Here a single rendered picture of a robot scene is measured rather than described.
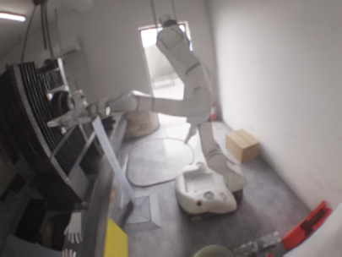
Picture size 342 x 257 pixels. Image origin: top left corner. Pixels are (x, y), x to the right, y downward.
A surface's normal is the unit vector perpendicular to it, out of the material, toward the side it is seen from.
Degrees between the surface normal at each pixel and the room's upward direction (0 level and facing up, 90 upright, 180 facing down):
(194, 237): 0
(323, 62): 90
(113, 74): 90
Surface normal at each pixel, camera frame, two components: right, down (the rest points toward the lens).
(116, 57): 0.16, 0.44
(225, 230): -0.16, -0.87
